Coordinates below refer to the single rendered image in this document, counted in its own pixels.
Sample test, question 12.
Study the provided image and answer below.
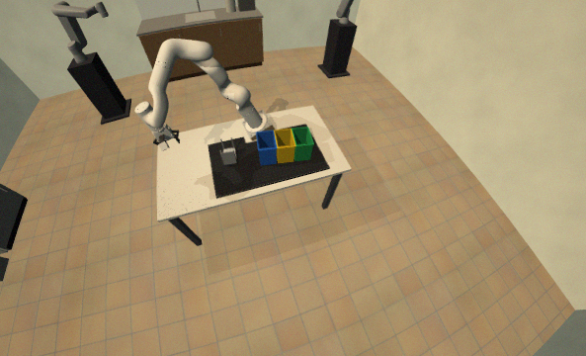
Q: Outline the yellow open bin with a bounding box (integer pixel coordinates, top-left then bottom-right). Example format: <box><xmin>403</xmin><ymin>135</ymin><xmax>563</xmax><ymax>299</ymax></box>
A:
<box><xmin>274</xmin><ymin>129</ymin><xmax>296</xmax><ymax>164</ymax></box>

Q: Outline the green bin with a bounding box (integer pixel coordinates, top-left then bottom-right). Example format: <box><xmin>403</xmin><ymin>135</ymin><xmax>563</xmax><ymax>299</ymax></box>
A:
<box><xmin>292</xmin><ymin>127</ymin><xmax>314</xmax><ymax>161</ymax></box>

